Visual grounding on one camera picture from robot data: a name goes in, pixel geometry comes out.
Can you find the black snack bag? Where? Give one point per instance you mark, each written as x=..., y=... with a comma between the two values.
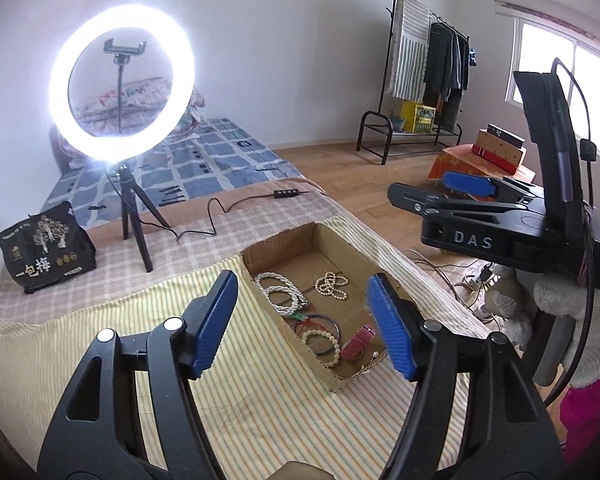
x=45, y=250

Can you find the black phone holder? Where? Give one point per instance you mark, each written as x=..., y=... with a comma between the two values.
x=125, y=50

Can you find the red and tan gift box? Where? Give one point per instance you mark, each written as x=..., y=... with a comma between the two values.
x=495, y=152

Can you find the person's right forearm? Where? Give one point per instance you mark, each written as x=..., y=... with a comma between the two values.
x=595, y=420

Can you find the dark hanging clothes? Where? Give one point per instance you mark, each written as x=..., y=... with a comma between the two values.
x=447, y=75

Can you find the window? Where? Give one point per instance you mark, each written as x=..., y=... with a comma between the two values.
x=545, y=65

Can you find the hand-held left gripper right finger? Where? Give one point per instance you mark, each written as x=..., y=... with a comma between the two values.
x=387, y=327

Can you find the black tripod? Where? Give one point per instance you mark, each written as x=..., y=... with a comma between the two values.
x=130, y=210

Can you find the yellow crate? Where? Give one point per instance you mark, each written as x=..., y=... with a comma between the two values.
x=417, y=117

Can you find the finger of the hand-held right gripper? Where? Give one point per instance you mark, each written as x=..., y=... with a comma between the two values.
x=420, y=202
x=467, y=182

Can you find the cardboard box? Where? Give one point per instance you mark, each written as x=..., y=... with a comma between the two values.
x=280, y=255

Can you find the striped towel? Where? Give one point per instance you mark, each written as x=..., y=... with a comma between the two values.
x=410, y=45

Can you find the orange cloth covered table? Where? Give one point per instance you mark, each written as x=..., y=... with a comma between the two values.
x=455, y=162

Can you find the checked beige blanket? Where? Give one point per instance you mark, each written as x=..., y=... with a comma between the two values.
x=180, y=265

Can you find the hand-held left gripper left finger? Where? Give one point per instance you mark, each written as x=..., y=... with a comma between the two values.
x=215, y=325

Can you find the curtain rail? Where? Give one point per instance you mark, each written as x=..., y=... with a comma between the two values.
x=540, y=15

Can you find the striped yellow bedsheet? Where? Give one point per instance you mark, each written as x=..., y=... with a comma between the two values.
x=105, y=385

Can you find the black clothes rack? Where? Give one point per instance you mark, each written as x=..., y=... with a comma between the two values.
x=367, y=130

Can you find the person's right hand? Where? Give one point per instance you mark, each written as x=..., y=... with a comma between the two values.
x=595, y=330

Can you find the black flat box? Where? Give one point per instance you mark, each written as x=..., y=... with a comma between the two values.
x=505, y=135

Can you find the floral folded bedding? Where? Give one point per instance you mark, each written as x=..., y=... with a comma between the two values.
x=130, y=95

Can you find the blue bangle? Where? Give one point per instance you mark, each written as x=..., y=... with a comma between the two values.
x=330, y=317

